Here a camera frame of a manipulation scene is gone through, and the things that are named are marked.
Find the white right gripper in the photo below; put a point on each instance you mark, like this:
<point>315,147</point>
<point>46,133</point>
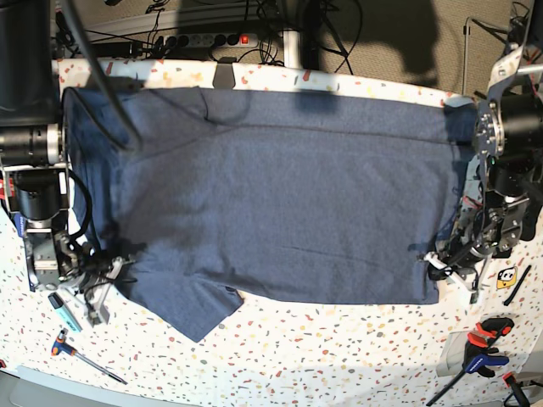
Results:
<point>91,283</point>

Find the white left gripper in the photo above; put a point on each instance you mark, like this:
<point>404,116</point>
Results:
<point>467,280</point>

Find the blue grey T-shirt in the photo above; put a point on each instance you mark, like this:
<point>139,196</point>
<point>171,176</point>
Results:
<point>297,197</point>

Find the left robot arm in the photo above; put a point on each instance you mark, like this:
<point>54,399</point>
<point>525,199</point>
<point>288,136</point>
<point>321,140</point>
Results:
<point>508,143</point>

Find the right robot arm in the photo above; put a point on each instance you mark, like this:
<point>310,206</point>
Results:
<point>38,184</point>

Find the light blue highlighter marker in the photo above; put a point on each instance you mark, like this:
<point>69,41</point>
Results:
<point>64,313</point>

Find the yellow panda sticker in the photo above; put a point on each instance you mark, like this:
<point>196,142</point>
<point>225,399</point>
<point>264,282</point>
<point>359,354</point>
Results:
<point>507,277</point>

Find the thin black strip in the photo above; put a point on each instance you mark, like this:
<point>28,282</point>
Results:
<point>514,292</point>

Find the blue black bar clamp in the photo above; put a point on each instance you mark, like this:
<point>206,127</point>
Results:
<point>20,224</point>

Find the blue red bar clamp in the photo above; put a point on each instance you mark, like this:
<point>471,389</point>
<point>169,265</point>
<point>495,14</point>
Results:
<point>480,352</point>

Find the black game controller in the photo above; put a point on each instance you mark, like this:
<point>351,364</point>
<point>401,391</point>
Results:
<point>532,190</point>

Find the red black corner clamp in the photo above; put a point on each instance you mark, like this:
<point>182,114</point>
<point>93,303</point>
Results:
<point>516,392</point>

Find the terrazzo pattern tablecloth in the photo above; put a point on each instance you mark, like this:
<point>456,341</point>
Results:
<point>268,353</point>

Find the black table clip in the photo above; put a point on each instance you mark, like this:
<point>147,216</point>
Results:
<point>224,77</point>

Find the white metal table leg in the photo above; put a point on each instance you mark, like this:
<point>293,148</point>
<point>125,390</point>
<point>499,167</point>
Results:
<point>291,49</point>

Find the white power strip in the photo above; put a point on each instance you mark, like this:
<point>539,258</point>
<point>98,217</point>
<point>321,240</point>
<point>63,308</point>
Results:
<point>204,40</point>

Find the orange blue T-handle screwdriver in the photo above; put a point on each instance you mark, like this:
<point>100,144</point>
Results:
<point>60,346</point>

